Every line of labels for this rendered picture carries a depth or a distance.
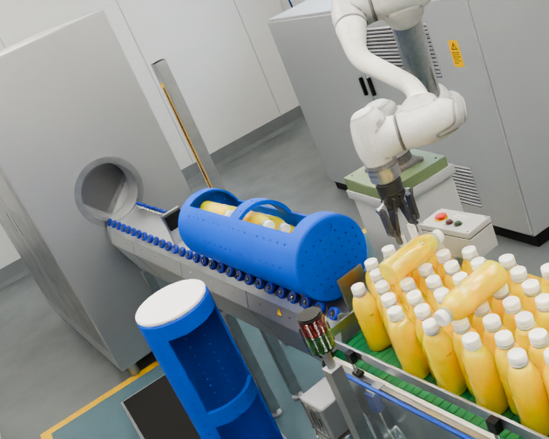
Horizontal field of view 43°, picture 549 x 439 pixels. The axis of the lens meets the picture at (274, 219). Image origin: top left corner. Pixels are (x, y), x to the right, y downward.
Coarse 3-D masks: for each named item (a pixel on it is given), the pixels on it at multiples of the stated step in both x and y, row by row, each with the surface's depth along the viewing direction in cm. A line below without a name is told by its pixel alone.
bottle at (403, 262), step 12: (420, 240) 191; (432, 240) 192; (396, 252) 190; (408, 252) 189; (420, 252) 190; (432, 252) 192; (384, 264) 187; (396, 264) 187; (408, 264) 188; (420, 264) 190; (384, 276) 191; (396, 276) 186
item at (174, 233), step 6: (174, 210) 328; (162, 216) 326; (168, 216) 326; (174, 216) 327; (168, 222) 326; (174, 222) 328; (168, 228) 328; (174, 228) 328; (174, 234) 330; (174, 240) 331; (180, 240) 332
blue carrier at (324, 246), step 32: (224, 192) 292; (192, 224) 274; (224, 224) 253; (256, 224) 236; (320, 224) 216; (352, 224) 222; (224, 256) 257; (256, 256) 233; (288, 256) 216; (320, 256) 217; (352, 256) 224; (288, 288) 228; (320, 288) 219
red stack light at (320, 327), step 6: (324, 318) 163; (300, 324) 162; (312, 324) 161; (318, 324) 161; (324, 324) 162; (306, 330) 162; (312, 330) 161; (318, 330) 161; (324, 330) 162; (306, 336) 163; (312, 336) 162; (318, 336) 162
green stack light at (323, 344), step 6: (324, 336) 163; (330, 336) 164; (312, 342) 163; (318, 342) 163; (324, 342) 163; (330, 342) 164; (312, 348) 164; (318, 348) 163; (324, 348) 163; (330, 348) 164; (312, 354) 166; (318, 354) 164; (324, 354) 164
